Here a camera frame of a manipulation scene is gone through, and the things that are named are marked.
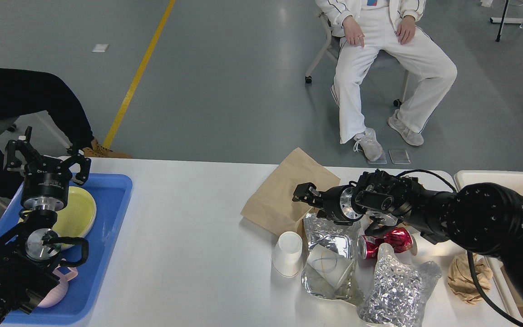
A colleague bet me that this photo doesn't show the clear floor plate right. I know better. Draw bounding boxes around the clear floor plate right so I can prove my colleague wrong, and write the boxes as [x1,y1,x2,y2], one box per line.
[388,149,411,165]

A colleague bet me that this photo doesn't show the white stand base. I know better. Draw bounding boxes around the white stand base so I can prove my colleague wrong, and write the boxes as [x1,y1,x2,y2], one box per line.
[479,0,523,42]

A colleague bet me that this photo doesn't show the person in black trousers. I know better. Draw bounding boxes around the person in black trousers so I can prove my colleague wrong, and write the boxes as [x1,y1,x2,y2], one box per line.
[0,54,133,198]

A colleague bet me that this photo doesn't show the crumpled silver foil bag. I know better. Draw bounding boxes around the crumpled silver foil bag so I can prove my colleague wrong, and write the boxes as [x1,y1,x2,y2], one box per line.
[357,243,442,327]

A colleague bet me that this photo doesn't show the silver foil pouch with paper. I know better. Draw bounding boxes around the silver foil pouch with paper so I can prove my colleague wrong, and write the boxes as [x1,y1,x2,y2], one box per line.
[301,213,364,306]

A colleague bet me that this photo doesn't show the white paper cup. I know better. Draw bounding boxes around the white paper cup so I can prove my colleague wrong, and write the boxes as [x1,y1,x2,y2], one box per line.
[271,231,303,277]

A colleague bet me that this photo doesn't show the blue plastic tray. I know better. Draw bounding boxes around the blue plastic tray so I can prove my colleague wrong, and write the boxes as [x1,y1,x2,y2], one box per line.
[2,173,133,327]

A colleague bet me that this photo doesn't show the clear floor plate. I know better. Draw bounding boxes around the clear floor plate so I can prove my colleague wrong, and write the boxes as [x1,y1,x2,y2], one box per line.
[388,149,411,165]
[367,151,388,165]

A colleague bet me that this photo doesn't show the small crumpled brown paper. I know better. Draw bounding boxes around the small crumpled brown paper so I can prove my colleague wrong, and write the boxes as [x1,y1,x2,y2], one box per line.
[448,254,493,306]

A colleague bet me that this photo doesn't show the beige plastic bin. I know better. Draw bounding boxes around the beige plastic bin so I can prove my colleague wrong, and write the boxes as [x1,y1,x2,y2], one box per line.
[454,170,523,323]

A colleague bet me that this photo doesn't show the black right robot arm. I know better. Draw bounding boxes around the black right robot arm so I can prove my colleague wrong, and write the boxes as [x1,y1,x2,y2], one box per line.
[292,169,523,298]

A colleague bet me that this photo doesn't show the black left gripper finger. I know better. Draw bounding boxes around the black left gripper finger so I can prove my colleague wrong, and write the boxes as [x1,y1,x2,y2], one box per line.
[5,126,44,173]
[59,145,91,186]

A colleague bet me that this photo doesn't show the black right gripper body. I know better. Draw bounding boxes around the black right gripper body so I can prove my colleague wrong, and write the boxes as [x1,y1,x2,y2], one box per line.
[320,185,362,226]

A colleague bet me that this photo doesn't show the pink ribbed mug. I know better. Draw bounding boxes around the pink ribbed mug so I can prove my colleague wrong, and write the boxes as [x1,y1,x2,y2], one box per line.
[37,266,79,308]

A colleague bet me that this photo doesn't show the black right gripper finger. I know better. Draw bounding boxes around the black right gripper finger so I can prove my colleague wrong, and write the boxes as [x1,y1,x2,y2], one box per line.
[292,182,324,203]

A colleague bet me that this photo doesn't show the brown paper bag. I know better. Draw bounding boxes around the brown paper bag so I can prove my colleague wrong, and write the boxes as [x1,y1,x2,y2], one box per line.
[241,148,340,237]

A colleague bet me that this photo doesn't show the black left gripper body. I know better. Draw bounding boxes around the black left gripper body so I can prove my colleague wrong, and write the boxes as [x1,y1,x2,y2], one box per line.
[20,169,72,212]

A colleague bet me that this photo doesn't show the clear floor plate left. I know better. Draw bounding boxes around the clear floor plate left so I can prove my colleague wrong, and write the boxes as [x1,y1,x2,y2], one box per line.
[367,151,388,165]

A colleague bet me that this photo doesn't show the white wheeled chair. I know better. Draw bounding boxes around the white wheeled chair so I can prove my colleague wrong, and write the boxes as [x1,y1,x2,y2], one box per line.
[305,12,410,108]

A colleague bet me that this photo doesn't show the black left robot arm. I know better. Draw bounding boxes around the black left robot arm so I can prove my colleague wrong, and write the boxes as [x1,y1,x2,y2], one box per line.
[0,127,91,324]

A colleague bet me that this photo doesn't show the white paper cup lying sideways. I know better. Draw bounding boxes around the white paper cup lying sideways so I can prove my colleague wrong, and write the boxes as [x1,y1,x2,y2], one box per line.
[412,233,465,256]

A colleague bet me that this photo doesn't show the person in white tracksuit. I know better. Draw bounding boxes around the person in white tracksuit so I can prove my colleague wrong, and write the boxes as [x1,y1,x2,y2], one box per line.
[315,0,458,162]

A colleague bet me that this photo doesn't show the yellow round plastic plate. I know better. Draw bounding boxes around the yellow round plastic plate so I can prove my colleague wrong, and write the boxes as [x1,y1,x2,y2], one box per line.
[19,186,96,260]

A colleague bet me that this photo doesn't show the crushed red soda can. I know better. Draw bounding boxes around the crushed red soda can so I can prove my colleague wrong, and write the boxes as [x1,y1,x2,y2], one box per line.
[357,227,418,259]

